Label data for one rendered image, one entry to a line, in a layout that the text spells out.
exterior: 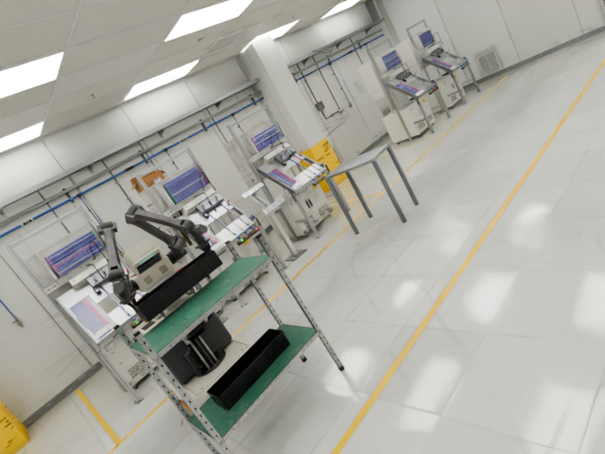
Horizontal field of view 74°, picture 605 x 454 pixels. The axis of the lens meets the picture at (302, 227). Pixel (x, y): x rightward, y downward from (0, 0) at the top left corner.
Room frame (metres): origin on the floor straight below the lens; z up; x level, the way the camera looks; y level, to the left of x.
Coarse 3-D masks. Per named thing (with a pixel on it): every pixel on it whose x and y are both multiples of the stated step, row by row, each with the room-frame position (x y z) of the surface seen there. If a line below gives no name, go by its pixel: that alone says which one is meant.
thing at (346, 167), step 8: (368, 152) 4.61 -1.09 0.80; (376, 152) 4.35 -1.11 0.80; (392, 152) 4.45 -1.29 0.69; (352, 160) 4.69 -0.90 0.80; (360, 160) 4.43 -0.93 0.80; (368, 160) 4.20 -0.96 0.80; (336, 168) 4.78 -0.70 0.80; (344, 168) 4.51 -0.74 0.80; (352, 168) 4.36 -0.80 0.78; (376, 168) 4.17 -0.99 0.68; (400, 168) 4.45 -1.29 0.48; (328, 176) 4.64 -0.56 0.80; (336, 176) 4.54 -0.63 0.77; (328, 184) 4.65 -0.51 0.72; (352, 184) 4.93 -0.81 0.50; (384, 184) 4.17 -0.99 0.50; (408, 184) 4.46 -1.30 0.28; (336, 192) 4.64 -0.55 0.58; (392, 192) 4.18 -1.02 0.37; (360, 200) 4.94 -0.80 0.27; (392, 200) 4.18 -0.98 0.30; (416, 200) 4.46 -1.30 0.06; (344, 208) 4.63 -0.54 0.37; (368, 208) 4.94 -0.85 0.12; (400, 208) 4.18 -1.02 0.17; (368, 216) 4.94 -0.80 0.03; (400, 216) 4.18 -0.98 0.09; (352, 224) 4.63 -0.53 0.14
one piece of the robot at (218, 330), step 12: (144, 324) 3.04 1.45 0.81; (156, 324) 2.90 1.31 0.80; (204, 324) 3.05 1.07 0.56; (216, 324) 3.09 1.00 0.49; (204, 336) 3.02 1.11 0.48; (216, 336) 3.06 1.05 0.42; (228, 336) 3.10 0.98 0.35; (180, 348) 2.91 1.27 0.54; (192, 348) 2.91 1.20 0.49; (204, 348) 2.95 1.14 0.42; (216, 348) 3.03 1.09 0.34; (168, 360) 2.84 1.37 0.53; (180, 360) 2.88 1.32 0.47; (192, 360) 2.85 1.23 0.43; (204, 360) 2.91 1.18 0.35; (216, 360) 2.95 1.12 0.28; (180, 372) 2.85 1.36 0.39; (192, 372) 2.89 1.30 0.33; (180, 384) 2.84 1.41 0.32
